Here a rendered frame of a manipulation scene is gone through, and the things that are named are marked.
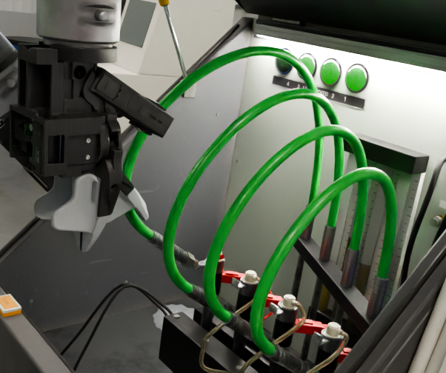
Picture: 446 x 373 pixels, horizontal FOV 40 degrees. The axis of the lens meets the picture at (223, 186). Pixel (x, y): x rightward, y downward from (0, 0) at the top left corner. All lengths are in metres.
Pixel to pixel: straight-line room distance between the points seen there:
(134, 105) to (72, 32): 0.10
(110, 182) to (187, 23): 3.31
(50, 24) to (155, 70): 3.25
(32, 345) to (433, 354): 0.57
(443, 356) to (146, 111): 0.41
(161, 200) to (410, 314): 0.67
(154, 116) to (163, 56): 3.19
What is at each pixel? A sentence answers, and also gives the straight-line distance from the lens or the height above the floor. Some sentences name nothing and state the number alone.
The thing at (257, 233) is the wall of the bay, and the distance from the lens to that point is 1.29.
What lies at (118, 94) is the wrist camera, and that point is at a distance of 0.60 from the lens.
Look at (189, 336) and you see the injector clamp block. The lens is 0.96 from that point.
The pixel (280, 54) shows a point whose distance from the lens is 0.91.
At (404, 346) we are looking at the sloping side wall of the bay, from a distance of 0.71.
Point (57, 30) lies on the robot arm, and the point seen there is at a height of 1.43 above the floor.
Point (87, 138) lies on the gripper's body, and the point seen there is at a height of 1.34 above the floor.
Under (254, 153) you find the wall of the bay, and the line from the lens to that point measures 1.27.
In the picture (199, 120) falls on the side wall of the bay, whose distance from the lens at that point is 1.24.
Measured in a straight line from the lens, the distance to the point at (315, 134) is 0.75.
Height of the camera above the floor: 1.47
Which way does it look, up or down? 17 degrees down
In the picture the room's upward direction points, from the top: 8 degrees clockwise
